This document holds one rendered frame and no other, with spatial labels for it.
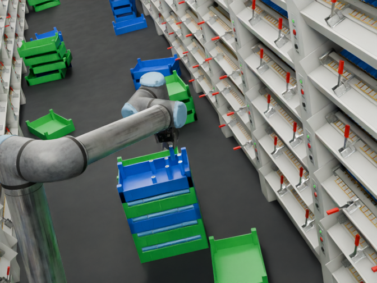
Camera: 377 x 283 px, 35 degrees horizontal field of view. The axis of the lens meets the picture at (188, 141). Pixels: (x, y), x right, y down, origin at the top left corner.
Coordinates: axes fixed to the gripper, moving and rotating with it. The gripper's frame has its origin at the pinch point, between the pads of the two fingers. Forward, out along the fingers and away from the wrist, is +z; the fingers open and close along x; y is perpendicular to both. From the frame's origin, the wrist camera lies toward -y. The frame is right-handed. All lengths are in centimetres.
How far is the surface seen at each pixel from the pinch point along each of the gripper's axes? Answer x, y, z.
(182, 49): -20, -184, 79
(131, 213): -18.9, 18.1, 19.2
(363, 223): 65, 66, -25
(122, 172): -24.2, -1.1, 14.3
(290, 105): 48, 20, -32
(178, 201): 0.5, 14.1, 18.3
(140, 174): -16.9, -2.0, 17.6
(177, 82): -17, -126, 64
